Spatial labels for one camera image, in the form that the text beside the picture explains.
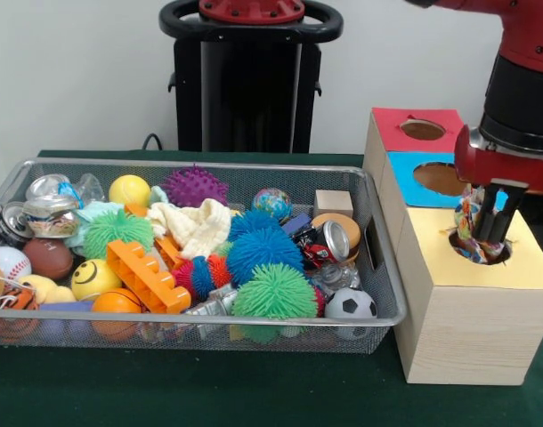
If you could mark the yellow tennis ball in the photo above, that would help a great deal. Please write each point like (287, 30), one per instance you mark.
(129, 190)

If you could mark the polka dot cloth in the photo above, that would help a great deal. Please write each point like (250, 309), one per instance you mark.
(465, 213)

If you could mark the black and white soccer ball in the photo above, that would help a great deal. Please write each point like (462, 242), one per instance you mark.
(351, 304)

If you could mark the green spiky rubber ball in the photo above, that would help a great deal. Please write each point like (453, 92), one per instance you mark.
(115, 231)
(276, 291)

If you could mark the black pedestal with red base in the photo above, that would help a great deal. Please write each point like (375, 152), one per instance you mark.
(253, 89)

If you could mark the white baseball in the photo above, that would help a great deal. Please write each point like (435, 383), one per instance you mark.
(9, 262)

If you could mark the blue spiky rubber ball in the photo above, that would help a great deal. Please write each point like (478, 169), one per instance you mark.
(265, 251)

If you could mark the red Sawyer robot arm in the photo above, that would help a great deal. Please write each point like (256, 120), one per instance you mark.
(525, 89)

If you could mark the red and blue spiky toy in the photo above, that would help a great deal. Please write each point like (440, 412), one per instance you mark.
(202, 276)

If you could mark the wooden box with three holes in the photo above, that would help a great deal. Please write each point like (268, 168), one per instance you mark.
(467, 338)

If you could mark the shallow metal mesh bin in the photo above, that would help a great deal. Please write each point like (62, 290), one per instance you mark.
(385, 293)

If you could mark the purple spiky ball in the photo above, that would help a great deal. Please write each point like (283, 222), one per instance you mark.
(193, 187)

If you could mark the orange toy building brick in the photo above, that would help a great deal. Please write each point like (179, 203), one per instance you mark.
(142, 276)

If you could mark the yellow smiley face ball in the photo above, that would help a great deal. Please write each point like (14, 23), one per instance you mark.
(91, 280)

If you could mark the dark green table cloth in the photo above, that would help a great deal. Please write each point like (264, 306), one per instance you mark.
(209, 391)

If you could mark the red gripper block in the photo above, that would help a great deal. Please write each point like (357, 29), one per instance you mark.
(498, 171)

